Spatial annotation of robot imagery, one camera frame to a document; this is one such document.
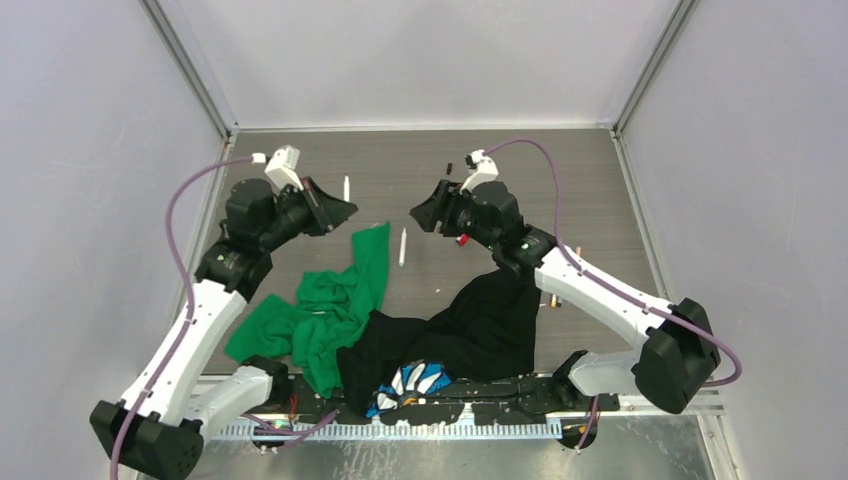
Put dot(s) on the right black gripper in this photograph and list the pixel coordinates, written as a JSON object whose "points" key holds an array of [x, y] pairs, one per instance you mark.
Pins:
{"points": [[443, 206]]}

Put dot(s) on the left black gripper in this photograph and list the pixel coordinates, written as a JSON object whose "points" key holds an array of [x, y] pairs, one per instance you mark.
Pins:
{"points": [[326, 211]]}

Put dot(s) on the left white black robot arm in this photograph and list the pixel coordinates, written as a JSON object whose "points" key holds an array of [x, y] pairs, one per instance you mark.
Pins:
{"points": [[157, 427]]}

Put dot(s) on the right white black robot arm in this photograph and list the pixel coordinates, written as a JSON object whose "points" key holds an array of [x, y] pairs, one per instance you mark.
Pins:
{"points": [[670, 356]]}

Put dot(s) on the green cloth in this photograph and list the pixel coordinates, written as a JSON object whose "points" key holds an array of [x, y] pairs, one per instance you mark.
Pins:
{"points": [[331, 310]]}

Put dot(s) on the black cloth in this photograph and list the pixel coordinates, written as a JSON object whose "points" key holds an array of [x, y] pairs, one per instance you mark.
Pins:
{"points": [[487, 333]]}

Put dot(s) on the blue white patterned cloth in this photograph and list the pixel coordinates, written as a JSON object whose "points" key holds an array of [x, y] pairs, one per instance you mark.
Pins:
{"points": [[408, 385]]}

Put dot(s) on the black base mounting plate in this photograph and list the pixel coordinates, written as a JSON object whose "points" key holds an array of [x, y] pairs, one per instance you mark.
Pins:
{"points": [[525, 400]]}

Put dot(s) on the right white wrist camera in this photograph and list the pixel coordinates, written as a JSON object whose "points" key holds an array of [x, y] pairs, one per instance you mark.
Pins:
{"points": [[481, 169]]}

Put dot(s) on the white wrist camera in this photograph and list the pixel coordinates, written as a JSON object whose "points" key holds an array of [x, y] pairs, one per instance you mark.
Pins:
{"points": [[281, 167], [481, 169]]}

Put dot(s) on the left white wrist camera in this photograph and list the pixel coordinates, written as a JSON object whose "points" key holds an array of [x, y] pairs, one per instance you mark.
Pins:
{"points": [[281, 167]]}

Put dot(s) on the aluminium front rail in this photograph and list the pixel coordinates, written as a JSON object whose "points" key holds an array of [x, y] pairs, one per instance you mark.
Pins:
{"points": [[351, 430]]}

